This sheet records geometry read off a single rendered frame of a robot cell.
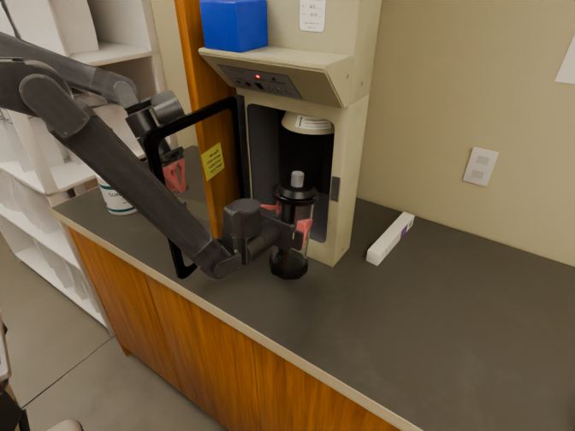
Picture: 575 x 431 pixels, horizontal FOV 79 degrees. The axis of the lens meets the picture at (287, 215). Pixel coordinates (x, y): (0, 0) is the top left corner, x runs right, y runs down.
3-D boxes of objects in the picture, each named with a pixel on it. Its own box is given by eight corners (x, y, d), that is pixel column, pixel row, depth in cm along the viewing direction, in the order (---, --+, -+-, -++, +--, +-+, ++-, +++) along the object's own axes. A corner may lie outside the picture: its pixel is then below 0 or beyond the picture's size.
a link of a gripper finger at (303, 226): (295, 202, 83) (272, 216, 76) (322, 211, 80) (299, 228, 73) (293, 226, 86) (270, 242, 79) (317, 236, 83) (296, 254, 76)
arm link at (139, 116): (123, 115, 82) (121, 114, 77) (151, 103, 83) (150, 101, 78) (139, 142, 84) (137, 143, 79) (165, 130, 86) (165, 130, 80)
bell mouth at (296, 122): (304, 108, 103) (304, 89, 100) (358, 119, 95) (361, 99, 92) (268, 126, 91) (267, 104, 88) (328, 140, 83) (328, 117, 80)
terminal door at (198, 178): (246, 221, 112) (236, 94, 89) (180, 282, 90) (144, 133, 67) (244, 221, 112) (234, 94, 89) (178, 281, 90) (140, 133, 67)
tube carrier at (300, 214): (282, 247, 97) (289, 177, 87) (316, 262, 93) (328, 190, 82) (259, 266, 89) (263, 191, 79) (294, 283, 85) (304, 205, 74)
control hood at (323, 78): (234, 84, 89) (231, 41, 84) (350, 106, 75) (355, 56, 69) (202, 95, 82) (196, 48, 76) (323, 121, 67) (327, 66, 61)
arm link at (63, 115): (2, 82, 44) (2, 95, 36) (41, 56, 45) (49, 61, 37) (200, 263, 72) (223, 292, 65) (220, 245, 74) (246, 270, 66)
